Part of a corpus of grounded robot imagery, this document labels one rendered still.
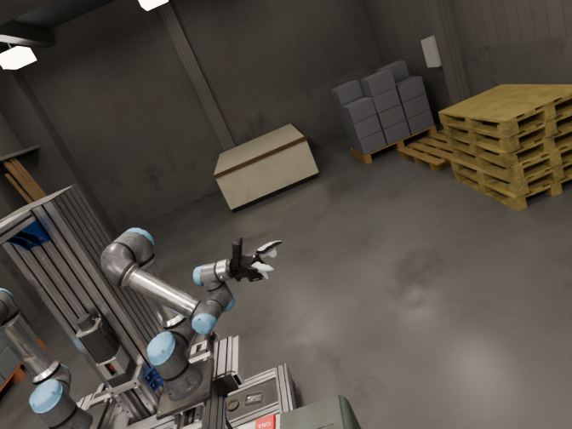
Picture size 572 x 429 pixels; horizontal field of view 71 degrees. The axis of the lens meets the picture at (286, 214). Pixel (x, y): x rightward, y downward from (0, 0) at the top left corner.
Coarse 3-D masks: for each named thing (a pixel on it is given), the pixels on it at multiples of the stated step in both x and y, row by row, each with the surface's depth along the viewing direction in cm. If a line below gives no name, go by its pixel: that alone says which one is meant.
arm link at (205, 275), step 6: (210, 264) 148; (198, 270) 148; (204, 270) 147; (210, 270) 146; (198, 276) 148; (204, 276) 147; (210, 276) 146; (216, 276) 145; (198, 282) 148; (204, 282) 148; (210, 282) 147; (216, 282) 148; (222, 282) 150; (210, 288) 148
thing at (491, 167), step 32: (480, 96) 461; (512, 96) 413; (544, 96) 376; (448, 128) 473; (480, 128) 406; (512, 128) 360; (544, 128) 367; (480, 160) 432; (512, 160) 376; (544, 160) 385; (512, 192) 393; (544, 192) 402
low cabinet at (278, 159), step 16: (288, 128) 873; (256, 144) 844; (272, 144) 770; (288, 144) 717; (304, 144) 725; (224, 160) 821; (240, 160) 750; (256, 160) 721; (272, 160) 728; (288, 160) 731; (304, 160) 734; (224, 176) 728; (240, 176) 732; (256, 176) 735; (272, 176) 738; (288, 176) 741; (304, 176) 744; (224, 192) 738; (240, 192) 741; (256, 192) 745; (272, 192) 751; (240, 208) 754
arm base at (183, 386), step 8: (192, 368) 160; (176, 376) 153; (184, 376) 155; (192, 376) 157; (200, 376) 160; (168, 384) 155; (176, 384) 154; (184, 384) 154; (192, 384) 157; (200, 384) 159; (168, 392) 158; (176, 392) 154; (184, 392) 154; (192, 392) 156; (176, 400) 155
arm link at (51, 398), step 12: (48, 384) 158; (60, 384) 159; (36, 396) 154; (48, 396) 153; (60, 396) 156; (36, 408) 152; (48, 408) 152; (60, 408) 155; (72, 408) 159; (48, 420) 154; (60, 420) 155
